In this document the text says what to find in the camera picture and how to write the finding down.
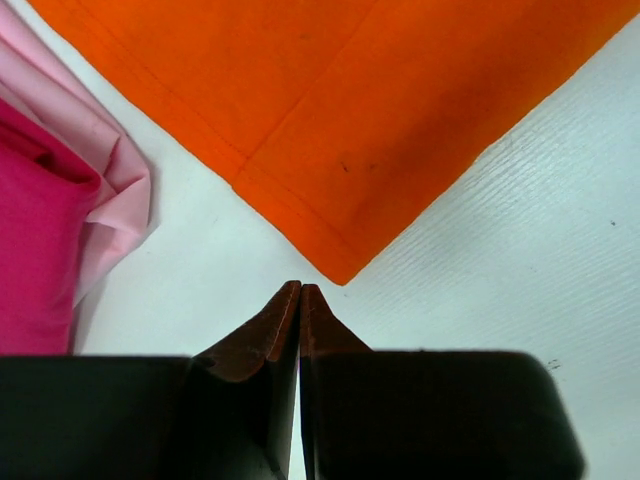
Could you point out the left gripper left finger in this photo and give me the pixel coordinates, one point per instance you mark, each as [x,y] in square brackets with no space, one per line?
[225,413]

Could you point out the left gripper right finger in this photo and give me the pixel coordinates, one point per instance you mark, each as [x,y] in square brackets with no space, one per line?
[369,414]

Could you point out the orange t shirt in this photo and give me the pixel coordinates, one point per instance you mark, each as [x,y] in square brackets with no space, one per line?
[339,122]

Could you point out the magenta folded t shirt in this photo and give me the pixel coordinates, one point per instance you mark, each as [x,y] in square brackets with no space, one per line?
[47,191]

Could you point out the pink folded t shirt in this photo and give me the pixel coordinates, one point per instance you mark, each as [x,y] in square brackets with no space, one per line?
[40,86]

